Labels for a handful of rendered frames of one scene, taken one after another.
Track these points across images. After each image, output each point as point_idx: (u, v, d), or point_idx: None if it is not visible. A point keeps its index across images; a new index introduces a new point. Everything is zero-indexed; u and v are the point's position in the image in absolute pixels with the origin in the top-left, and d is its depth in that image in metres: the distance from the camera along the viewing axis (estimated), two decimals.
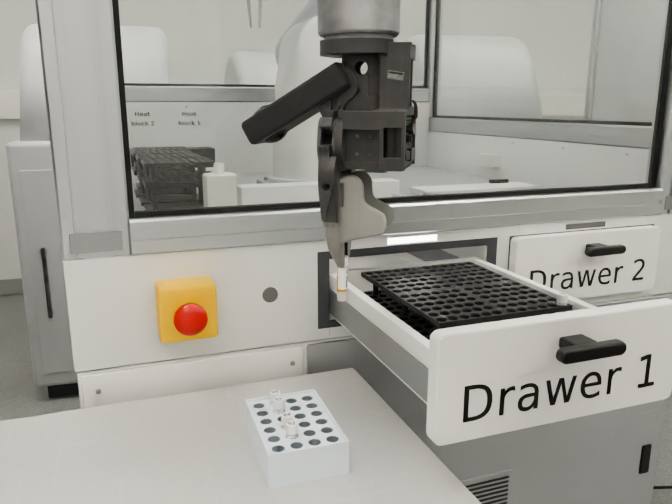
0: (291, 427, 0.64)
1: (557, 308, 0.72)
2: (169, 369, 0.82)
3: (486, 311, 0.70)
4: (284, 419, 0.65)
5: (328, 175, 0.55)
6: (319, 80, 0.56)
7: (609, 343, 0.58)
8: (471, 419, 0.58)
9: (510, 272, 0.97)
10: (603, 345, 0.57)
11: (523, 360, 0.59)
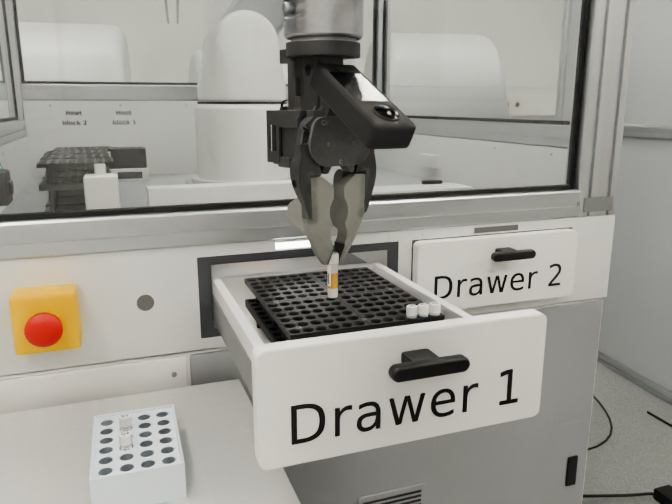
0: (334, 261, 0.62)
1: (427, 318, 0.67)
2: (34, 381, 0.78)
3: (348, 322, 0.66)
4: (121, 438, 0.61)
5: (370, 167, 0.63)
6: (364, 81, 0.59)
7: (449, 359, 0.53)
8: (301, 441, 0.54)
9: (413, 278, 0.93)
10: (441, 361, 0.53)
11: (359, 376, 0.54)
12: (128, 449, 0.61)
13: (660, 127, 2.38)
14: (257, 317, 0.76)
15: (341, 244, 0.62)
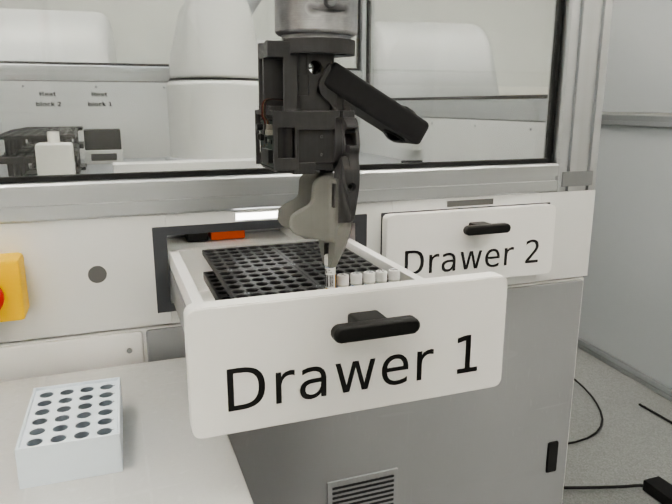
0: (361, 281, 0.63)
1: None
2: None
3: (301, 288, 0.62)
4: (336, 276, 0.63)
5: None
6: None
7: (397, 319, 0.50)
8: (239, 408, 0.50)
9: (382, 253, 0.89)
10: (388, 321, 0.49)
11: (302, 339, 0.51)
12: None
13: (652, 115, 2.34)
14: (212, 288, 0.73)
15: None
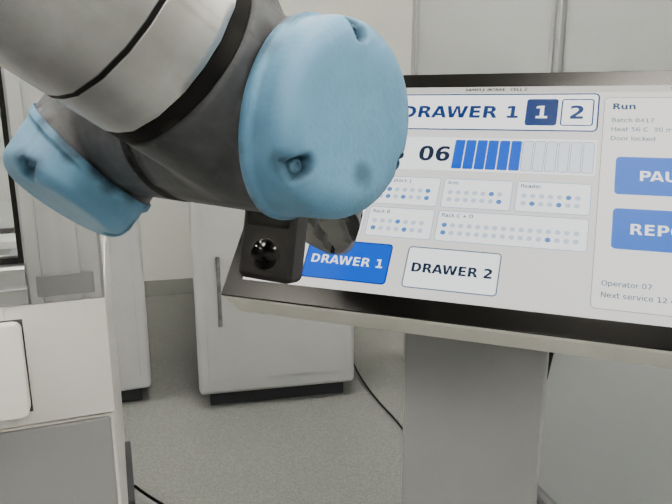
0: None
1: None
2: None
3: None
4: None
5: None
6: None
7: None
8: None
9: None
10: None
11: None
12: None
13: None
14: None
15: (334, 249, 0.61)
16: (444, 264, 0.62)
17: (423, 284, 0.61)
